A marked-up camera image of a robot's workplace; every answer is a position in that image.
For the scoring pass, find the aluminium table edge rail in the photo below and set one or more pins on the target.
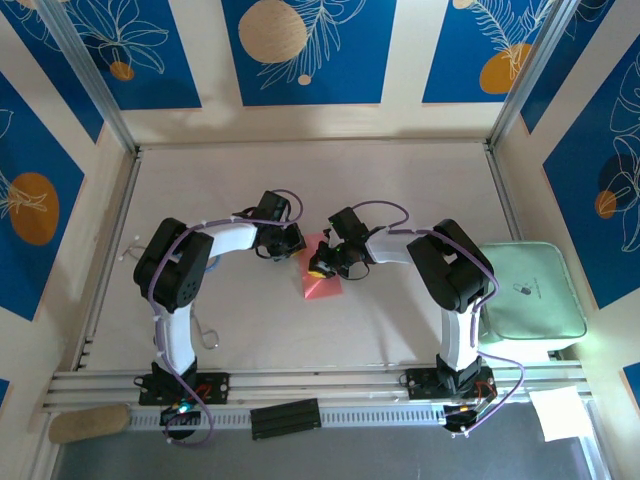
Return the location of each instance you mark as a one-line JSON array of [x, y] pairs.
[[122, 200], [505, 200]]

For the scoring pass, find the silver metal forceps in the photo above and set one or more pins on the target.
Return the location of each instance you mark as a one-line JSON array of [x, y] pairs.
[[216, 345]]

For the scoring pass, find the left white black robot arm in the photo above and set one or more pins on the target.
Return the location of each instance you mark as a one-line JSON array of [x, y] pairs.
[[175, 340]]

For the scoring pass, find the pink paper sheet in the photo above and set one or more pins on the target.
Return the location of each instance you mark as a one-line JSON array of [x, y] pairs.
[[322, 290]]

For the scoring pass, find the blue floral wall panel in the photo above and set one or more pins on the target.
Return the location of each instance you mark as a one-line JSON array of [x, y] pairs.
[[575, 240], [565, 65], [45, 260], [350, 75], [165, 85], [460, 50], [55, 75]]

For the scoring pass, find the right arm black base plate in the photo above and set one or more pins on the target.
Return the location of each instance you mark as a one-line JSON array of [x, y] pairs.
[[422, 382]]

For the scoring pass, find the oval cork block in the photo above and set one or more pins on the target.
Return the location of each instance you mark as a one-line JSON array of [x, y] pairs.
[[90, 424]]

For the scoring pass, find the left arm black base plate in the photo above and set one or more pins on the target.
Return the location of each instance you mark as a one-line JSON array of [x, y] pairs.
[[215, 387]]

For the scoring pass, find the mint green zip pouch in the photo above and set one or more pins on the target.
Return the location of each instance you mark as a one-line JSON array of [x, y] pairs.
[[540, 300]]

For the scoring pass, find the white paper note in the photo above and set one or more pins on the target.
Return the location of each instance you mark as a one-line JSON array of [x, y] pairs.
[[560, 412]]

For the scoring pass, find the black ribbed block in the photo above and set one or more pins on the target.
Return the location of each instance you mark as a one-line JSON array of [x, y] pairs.
[[285, 419]]

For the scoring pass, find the blue tube stethoscope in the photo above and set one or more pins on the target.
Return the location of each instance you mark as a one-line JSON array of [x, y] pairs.
[[122, 258]]

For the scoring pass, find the aluminium frame post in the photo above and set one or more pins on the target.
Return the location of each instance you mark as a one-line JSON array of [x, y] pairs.
[[90, 75], [530, 75]]

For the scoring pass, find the aluminium mounting rail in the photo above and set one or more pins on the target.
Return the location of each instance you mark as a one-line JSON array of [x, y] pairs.
[[320, 382]]

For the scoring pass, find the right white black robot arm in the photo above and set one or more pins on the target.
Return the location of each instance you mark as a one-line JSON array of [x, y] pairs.
[[457, 335]]

